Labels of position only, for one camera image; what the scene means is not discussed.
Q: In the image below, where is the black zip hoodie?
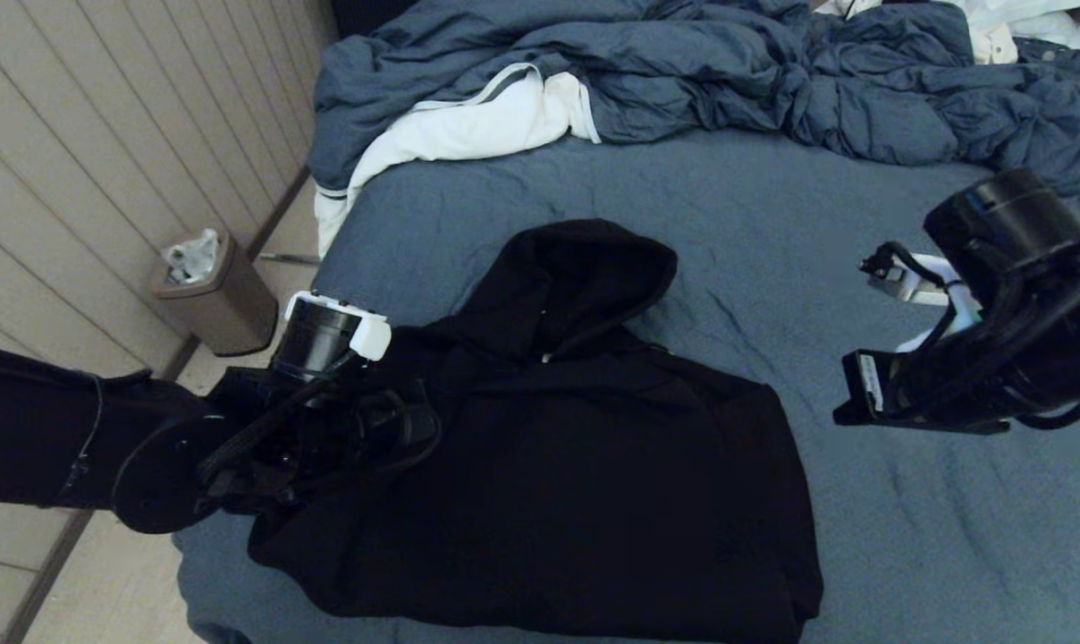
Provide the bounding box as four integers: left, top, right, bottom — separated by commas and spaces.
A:
247, 219, 824, 644

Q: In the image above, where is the blue bed sheet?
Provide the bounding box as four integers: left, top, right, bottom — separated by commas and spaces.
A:
172, 130, 1080, 644

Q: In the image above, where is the beige trash bin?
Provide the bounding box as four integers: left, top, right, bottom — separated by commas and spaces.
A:
147, 228, 280, 357

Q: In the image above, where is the clear plastic bin bag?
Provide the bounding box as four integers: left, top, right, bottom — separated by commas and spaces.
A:
163, 228, 221, 285

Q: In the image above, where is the white garment with grey stripe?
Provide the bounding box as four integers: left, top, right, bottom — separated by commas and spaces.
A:
315, 63, 602, 258

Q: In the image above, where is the cream rumpled garment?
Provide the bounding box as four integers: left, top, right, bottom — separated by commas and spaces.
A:
815, 0, 1019, 64

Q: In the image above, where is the rumpled blue duvet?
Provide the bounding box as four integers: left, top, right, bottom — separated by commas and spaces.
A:
310, 0, 1080, 198

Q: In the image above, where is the white pillow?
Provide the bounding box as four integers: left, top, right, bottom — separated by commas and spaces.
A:
951, 0, 1080, 50

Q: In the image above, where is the black headboard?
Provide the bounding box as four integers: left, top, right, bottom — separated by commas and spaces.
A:
330, 0, 426, 41

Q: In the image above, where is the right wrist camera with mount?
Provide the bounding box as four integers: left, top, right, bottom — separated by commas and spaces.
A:
859, 241, 983, 354

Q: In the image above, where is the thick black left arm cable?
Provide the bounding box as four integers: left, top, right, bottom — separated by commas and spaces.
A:
0, 340, 362, 502

